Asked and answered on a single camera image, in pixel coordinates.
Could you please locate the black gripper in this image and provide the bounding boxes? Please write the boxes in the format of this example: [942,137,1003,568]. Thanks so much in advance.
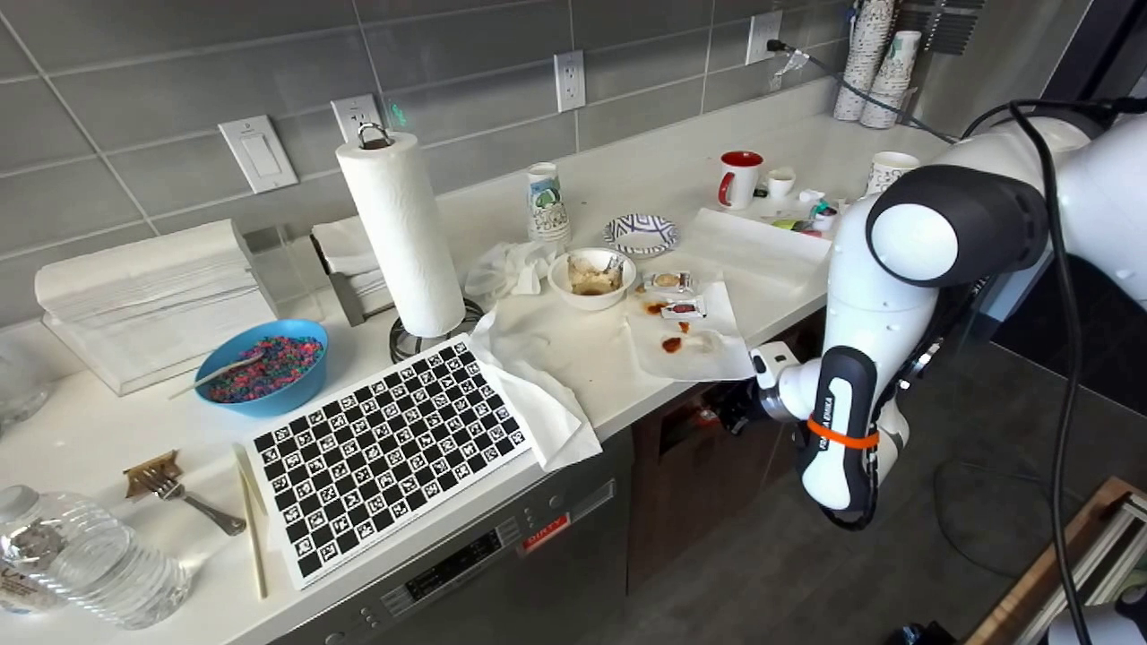
[713,372,782,442]

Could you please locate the white bowl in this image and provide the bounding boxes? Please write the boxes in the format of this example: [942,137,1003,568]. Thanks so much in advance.
[546,245,642,315]

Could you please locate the paper cup stack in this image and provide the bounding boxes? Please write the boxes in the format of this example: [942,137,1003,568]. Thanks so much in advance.
[830,0,899,125]
[860,24,924,132]

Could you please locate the metal fork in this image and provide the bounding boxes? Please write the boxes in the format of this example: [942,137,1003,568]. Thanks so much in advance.
[149,475,249,539]

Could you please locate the wooden table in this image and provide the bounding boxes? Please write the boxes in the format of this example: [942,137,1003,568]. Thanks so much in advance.
[963,475,1147,645]

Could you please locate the white cup green lid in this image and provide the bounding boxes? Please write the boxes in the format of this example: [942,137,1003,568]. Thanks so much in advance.
[796,190,843,242]

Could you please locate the patterned small dish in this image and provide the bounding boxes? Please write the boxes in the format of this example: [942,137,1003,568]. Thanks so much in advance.
[602,212,682,261]

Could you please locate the stainless steel dishwasher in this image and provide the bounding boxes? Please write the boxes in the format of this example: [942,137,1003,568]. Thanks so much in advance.
[270,428,638,645]

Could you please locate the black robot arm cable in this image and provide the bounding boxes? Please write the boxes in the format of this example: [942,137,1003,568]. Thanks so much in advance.
[955,96,1147,645]

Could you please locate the stained white paper sheet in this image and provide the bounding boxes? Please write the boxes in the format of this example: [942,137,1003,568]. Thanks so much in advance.
[622,275,761,386]

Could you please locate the black plug with cable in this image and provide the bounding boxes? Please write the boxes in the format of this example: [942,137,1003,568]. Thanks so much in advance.
[764,35,963,146]

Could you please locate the brown food scrap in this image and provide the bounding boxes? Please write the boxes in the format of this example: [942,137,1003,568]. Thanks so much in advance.
[119,447,185,503]

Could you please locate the black white checkerboard board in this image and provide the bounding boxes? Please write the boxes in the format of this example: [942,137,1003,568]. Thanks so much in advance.
[242,339,534,593]

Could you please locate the white paper towel roll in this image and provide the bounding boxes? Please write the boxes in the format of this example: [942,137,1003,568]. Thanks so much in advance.
[332,128,470,342]

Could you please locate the blue bowl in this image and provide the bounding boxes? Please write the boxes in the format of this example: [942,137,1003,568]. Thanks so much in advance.
[191,315,332,419]

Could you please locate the red white mug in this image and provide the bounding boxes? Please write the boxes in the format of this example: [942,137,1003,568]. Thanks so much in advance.
[713,146,771,214]

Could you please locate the multicoloured candy pieces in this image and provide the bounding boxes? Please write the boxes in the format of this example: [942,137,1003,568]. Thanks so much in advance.
[212,333,326,405]

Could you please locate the wooden chopstick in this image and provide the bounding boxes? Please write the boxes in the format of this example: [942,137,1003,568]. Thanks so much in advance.
[231,442,272,601]

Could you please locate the white plastic spoon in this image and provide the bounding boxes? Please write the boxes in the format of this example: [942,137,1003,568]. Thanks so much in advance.
[163,343,290,398]

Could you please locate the white rounded object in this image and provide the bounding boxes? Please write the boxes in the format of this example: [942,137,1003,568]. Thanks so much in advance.
[1038,601,1147,645]

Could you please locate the wooden trash door flap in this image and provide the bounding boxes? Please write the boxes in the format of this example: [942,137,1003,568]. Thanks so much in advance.
[651,386,730,464]

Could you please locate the grey robot stand column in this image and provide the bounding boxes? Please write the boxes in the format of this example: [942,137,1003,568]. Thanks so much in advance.
[970,237,1052,343]

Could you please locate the wooden trash cabinet door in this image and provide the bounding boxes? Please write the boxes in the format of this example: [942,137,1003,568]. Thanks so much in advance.
[622,382,828,593]

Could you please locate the small bottle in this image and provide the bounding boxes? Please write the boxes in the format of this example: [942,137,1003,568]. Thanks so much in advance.
[523,157,573,247]

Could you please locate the metal paper towel holder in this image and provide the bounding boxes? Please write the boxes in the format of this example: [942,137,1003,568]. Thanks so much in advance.
[353,120,487,366]

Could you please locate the white light switch plate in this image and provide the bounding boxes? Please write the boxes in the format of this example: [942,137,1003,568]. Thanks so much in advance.
[213,113,302,198]

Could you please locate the brown food leftovers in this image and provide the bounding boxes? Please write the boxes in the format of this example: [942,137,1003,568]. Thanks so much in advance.
[565,258,628,299]

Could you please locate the metal napkin dispenser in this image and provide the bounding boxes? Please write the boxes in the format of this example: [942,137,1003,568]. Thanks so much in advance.
[309,212,396,331]

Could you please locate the folded white napkin stack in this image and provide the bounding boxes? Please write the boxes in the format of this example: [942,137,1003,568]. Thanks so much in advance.
[32,214,279,403]

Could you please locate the white cloth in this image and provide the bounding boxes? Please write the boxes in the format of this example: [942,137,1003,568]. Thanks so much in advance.
[470,292,604,475]

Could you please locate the white wall outlet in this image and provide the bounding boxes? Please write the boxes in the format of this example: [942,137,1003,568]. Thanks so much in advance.
[740,9,787,69]
[326,89,387,146]
[549,46,590,115]

